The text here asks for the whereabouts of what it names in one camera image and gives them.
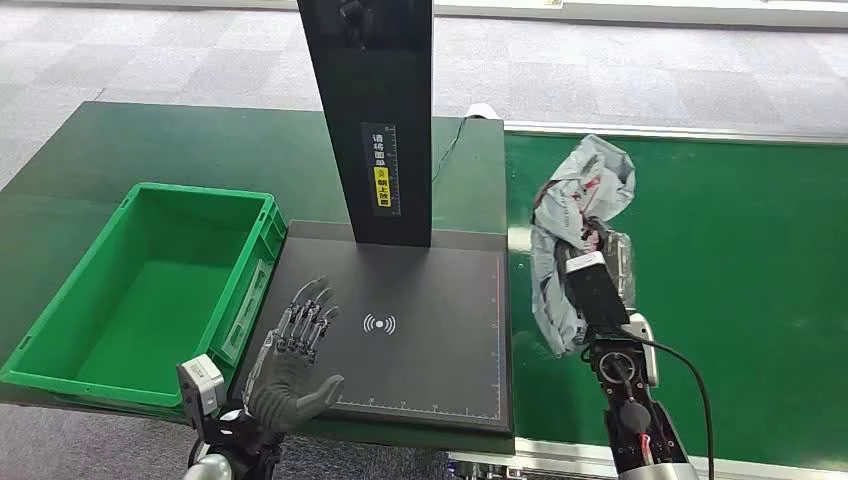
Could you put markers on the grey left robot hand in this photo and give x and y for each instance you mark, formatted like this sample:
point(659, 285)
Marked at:
point(285, 391)

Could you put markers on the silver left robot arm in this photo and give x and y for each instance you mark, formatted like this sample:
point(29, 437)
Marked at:
point(238, 444)

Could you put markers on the small white object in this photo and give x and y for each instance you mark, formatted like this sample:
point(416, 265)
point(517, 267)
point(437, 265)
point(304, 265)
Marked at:
point(484, 111)

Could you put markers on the green plastic basket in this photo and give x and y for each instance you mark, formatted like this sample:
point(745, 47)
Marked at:
point(159, 311)

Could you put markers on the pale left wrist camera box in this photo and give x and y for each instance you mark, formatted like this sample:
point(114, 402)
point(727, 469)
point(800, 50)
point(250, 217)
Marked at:
point(199, 384)

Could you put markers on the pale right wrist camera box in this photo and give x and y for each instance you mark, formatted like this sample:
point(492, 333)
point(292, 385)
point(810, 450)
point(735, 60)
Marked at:
point(596, 291)

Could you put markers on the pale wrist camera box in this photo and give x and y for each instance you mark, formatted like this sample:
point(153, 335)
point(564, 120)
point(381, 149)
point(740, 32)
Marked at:
point(596, 291)
point(199, 384)

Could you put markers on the grey plastic package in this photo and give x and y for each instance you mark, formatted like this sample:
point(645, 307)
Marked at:
point(570, 199)

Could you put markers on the yellow and black label sticker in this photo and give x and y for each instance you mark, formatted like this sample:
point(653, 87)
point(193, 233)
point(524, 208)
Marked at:
point(382, 179)

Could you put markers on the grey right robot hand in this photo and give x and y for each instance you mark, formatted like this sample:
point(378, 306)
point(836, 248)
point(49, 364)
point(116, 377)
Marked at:
point(619, 265)

